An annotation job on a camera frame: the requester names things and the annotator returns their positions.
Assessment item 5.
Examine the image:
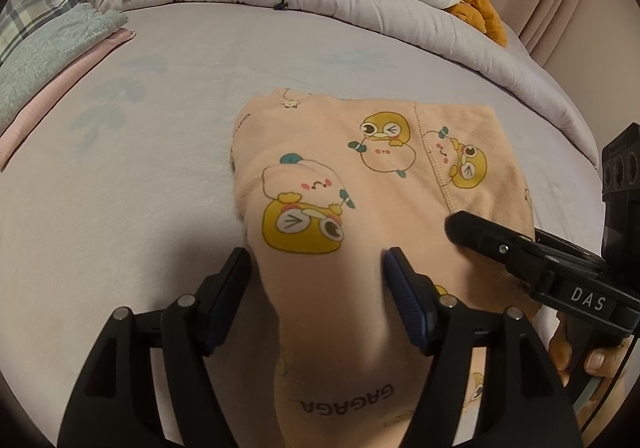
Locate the person's right hand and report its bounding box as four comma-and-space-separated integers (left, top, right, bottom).
547, 320, 629, 386

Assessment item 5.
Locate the light blue towel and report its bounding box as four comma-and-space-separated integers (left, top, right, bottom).
0, 3, 129, 129

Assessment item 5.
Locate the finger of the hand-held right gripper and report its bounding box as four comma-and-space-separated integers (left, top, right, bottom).
445, 210, 539, 275

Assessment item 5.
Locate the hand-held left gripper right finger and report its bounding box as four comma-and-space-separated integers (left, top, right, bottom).
382, 247, 583, 448

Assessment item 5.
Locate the peach cartoon print garment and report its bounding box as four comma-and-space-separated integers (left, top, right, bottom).
229, 88, 543, 448

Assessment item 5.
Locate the lilac duvet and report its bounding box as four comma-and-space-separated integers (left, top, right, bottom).
62, 0, 601, 170

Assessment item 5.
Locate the pink folded sheet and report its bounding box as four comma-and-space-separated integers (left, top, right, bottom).
0, 27, 137, 172

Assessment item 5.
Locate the bed with lilac sheet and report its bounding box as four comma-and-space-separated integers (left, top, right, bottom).
0, 0, 640, 448

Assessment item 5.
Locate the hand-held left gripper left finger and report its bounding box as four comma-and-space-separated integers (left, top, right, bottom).
56, 247, 252, 448

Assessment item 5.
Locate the pink curtain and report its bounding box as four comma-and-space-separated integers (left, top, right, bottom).
447, 0, 640, 141

